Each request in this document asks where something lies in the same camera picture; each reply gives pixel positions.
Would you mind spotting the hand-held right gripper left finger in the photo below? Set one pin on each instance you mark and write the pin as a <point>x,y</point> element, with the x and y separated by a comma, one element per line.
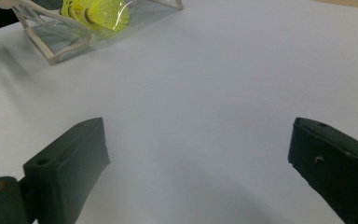
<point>68,168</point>

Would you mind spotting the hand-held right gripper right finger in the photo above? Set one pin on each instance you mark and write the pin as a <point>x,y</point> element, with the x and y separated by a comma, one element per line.
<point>338,168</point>

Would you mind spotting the clear bag with beige trim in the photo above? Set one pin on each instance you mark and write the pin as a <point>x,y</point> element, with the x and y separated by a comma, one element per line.
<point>59,34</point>

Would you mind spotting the yellow shuttlecock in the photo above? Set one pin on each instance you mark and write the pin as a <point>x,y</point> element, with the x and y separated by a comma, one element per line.
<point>80,14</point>
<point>66,7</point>
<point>108,15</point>

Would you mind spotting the white table cover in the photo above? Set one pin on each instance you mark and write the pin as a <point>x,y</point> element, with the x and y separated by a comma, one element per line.
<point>199,93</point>

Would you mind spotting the wooden table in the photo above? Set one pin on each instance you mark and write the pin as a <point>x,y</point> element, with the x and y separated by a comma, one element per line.
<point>354,3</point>

